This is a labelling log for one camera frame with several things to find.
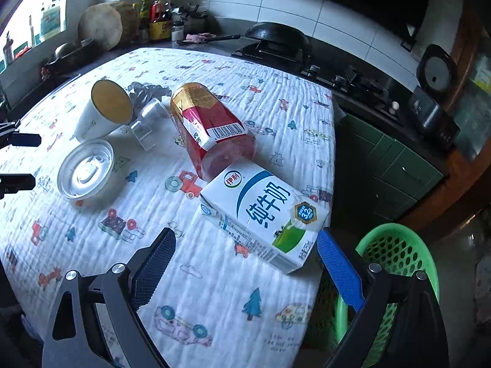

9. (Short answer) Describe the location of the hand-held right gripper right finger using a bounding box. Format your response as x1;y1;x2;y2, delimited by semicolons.
316;228;449;368

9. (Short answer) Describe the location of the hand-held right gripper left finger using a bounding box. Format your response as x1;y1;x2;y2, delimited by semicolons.
41;227;177;368

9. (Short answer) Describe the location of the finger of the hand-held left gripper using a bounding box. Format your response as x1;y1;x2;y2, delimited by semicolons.
0;121;42;148
0;174;36;199

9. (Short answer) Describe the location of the green plastic basket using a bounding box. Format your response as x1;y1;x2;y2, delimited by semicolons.
307;222;440;368

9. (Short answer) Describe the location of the clear plastic lid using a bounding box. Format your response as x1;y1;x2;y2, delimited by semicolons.
57;139;115;200

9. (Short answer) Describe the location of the white paper cup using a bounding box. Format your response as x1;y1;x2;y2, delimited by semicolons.
74;79;135;142

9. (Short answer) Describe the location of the white milk carton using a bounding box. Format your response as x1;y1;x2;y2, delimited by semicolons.
199;160;331;274

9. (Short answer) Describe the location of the clear plastic cup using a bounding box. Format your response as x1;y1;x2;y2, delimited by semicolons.
130;98;179;151

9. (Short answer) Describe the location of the red and gold can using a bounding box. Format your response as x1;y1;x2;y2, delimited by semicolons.
170;82;257;182

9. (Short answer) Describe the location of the metal bowl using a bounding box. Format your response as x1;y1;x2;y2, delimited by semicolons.
46;38;96;73

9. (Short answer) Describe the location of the green lower cabinet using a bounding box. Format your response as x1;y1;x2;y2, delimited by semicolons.
332;103;446;234

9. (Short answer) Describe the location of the white plastic jug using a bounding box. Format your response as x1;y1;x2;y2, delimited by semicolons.
40;2;63;41

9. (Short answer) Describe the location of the window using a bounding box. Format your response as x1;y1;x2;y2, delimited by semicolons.
0;0;66;73

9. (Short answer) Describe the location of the round wooden chopping block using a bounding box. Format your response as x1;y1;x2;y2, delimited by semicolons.
78;1;139;51

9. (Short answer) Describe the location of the yellow tin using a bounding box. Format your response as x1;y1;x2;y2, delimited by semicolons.
149;19;172;41

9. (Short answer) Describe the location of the black rice cooker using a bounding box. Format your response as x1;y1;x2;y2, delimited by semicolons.
407;44;461;150

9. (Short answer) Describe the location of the black gas stove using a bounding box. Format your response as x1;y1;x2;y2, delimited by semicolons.
231;42;407;123

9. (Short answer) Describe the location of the red liquid bottle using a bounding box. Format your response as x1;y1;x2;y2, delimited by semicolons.
150;0;172;21

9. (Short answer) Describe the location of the utensil holder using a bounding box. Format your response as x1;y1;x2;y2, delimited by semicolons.
180;4;210;35

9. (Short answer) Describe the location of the black wok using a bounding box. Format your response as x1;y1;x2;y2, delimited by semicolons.
215;22;312;56

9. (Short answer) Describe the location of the wooden glass cabinet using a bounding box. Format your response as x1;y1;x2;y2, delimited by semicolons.
447;8;491;185

